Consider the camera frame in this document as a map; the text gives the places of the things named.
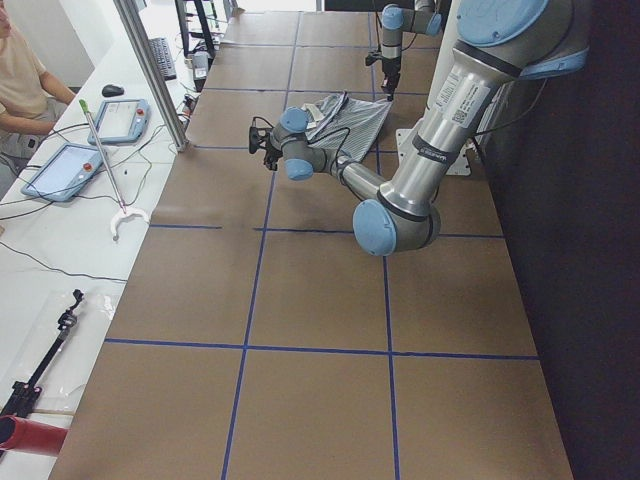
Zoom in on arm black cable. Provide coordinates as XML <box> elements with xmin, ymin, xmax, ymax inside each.
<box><xmin>252</xmin><ymin>115</ymin><xmax>354</xmax><ymax>174</ymax></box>

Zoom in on black camera tripod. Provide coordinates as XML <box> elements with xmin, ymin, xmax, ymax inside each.
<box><xmin>0</xmin><ymin>288</ymin><xmax>86</xmax><ymax>419</ymax></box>

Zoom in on teach pendant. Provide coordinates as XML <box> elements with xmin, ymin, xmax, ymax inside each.
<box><xmin>21</xmin><ymin>143</ymin><xmax>102</xmax><ymax>202</ymax></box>
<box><xmin>92</xmin><ymin>99</ymin><xmax>150</xmax><ymax>145</ymax></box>

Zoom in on red cylinder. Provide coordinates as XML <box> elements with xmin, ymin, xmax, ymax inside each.
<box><xmin>1</xmin><ymin>415</ymin><xmax>68</xmax><ymax>457</ymax></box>

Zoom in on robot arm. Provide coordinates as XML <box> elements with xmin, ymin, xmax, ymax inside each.
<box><xmin>249</xmin><ymin>1</ymin><xmax>593</xmax><ymax>256</ymax></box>
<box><xmin>379</xmin><ymin>1</ymin><xmax>451</xmax><ymax>101</ymax></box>

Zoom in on black computer mouse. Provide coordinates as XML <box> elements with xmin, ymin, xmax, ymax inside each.
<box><xmin>101</xmin><ymin>84</ymin><xmax>124</xmax><ymax>98</ymax></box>

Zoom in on striped polo shirt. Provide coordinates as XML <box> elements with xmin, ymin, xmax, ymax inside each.
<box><xmin>301</xmin><ymin>92</ymin><xmax>392</xmax><ymax>162</ymax></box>

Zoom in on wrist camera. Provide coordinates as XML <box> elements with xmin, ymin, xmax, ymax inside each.
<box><xmin>365</xmin><ymin>51</ymin><xmax>382</xmax><ymax>67</ymax></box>
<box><xmin>248</xmin><ymin>126</ymin><xmax>269</xmax><ymax>154</ymax></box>

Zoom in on aluminium frame post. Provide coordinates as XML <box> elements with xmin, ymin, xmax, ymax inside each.
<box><xmin>113</xmin><ymin>0</ymin><xmax>188</xmax><ymax>152</ymax></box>

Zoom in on lower teach pendant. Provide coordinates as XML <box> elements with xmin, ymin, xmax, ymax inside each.
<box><xmin>21</xmin><ymin>143</ymin><xmax>102</xmax><ymax>202</ymax></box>

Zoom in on seated person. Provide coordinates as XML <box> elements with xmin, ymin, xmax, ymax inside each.
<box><xmin>1</xmin><ymin>9</ymin><xmax>75</xmax><ymax>176</ymax></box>

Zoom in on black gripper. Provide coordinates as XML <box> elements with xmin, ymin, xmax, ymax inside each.
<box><xmin>264</xmin><ymin>137</ymin><xmax>283</xmax><ymax>171</ymax></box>
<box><xmin>382</xmin><ymin>57</ymin><xmax>401</xmax><ymax>102</ymax></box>

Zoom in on black keyboard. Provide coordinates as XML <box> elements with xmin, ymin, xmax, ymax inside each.
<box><xmin>148</xmin><ymin>37</ymin><xmax>177</xmax><ymax>80</ymax></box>

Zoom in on upper teach pendant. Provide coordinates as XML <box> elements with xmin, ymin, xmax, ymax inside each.
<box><xmin>92</xmin><ymin>99</ymin><xmax>150</xmax><ymax>145</ymax></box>

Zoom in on reacher grabber stick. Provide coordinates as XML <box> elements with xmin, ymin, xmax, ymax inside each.
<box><xmin>79</xmin><ymin>99</ymin><xmax>150</xmax><ymax>242</ymax></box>

